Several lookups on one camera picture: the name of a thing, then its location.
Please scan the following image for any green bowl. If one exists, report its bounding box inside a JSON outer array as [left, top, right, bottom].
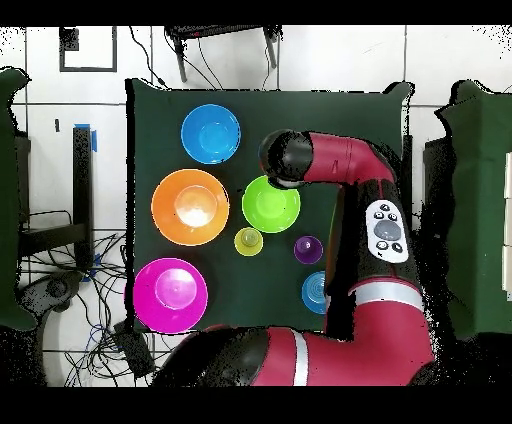
[[241, 174, 302, 234]]

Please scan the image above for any large blue bowl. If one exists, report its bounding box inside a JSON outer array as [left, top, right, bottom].
[[180, 103, 242, 166]]

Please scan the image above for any pink bowl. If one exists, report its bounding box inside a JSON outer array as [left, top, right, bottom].
[[132, 257, 209, 335]]

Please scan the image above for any purple cup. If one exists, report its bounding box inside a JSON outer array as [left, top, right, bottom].
[[293, 235, 325, 266]]

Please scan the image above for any pale translucent yellow cup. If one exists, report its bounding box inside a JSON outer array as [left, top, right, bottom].
[[233, 226, 264, 257]]

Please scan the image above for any dark green tablecloth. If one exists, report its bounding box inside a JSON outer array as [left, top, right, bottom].
[[124, 77, 413, 335]]

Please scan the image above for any small blue bowl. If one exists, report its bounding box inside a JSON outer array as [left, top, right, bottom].
[[301, 270, 328, 315]]

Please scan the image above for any orange bowl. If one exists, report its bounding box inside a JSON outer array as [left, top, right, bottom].
[[150, 168, 231, 247]]

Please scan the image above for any black stool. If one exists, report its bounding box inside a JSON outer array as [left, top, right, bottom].
[[164, 25, 284, 84]]

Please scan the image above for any neighbouring green cloth table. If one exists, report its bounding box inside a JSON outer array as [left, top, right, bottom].
[[0, 67, 38, 332], [434, 79, 512, 342]]

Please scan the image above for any blue tape strip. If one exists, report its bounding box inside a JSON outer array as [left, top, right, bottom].
[[73, 122, 98, 153]]

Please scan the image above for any black floor box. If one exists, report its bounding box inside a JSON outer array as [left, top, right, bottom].
[[112, 321, 156, 379]]

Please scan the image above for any black floor cable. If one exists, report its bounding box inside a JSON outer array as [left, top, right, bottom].
[[127, 25, 171, 90]]

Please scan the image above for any tangle of floor cables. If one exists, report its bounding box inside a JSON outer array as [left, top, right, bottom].
[[19, 209, 181, 387]]

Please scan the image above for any black table frame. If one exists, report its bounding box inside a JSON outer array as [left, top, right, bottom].
[[17, 125, 95, 271]]

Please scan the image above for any black floor frame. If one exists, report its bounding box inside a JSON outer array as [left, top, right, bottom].
[[58, 26, 118, 74]]

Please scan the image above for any grey robot pedestal foot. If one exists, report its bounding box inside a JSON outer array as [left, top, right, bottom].
[[17, 271, 83, 315]]

